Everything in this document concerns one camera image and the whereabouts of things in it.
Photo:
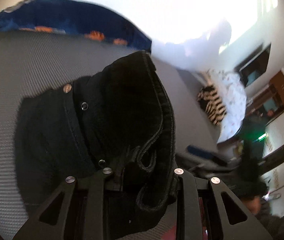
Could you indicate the black denim pants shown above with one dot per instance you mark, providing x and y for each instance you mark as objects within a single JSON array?
[{"x": 120, "y": 117}]

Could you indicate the black white striped cloth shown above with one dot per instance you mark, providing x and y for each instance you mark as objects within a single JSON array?
[{"x": 211, "y": 103}]

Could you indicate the white patterned cloth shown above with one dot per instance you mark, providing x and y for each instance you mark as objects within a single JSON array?
[{"x": 232, "y": 92}]

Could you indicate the blue floral blanket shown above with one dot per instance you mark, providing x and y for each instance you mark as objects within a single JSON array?
[{"x": 70, "y": 17}]

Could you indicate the grey mesh mattress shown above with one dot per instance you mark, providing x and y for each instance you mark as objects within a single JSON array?
[{"x": 31, "y": 63}]

